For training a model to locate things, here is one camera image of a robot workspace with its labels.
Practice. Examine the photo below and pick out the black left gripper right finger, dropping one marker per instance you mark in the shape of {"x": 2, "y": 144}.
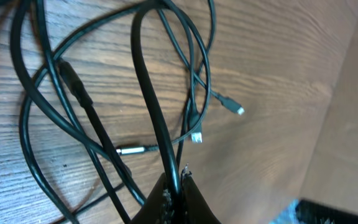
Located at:
{"x": 197, "y": 210}

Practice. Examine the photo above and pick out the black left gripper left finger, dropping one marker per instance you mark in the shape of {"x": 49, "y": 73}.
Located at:
{"x": 158, "y": 208}

